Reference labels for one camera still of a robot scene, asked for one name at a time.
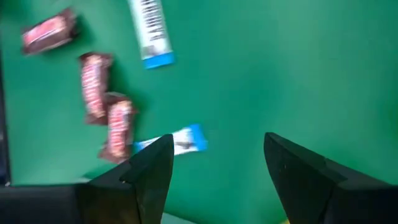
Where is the white blue Hershey's bar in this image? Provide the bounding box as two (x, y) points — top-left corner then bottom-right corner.
(133, 123), (208, 156)
(127, 0), (177, 70)

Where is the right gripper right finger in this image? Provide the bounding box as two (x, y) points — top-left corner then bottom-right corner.
(262, 132), (398, 224)

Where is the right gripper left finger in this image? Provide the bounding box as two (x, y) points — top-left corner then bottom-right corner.
(79, 134), (175, 224)

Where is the brown PayDay candy bar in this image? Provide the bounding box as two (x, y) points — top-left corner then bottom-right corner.
(78, 52), (113, 126)
(21, 7), (78, 56)
(98, 92), (138, 165)

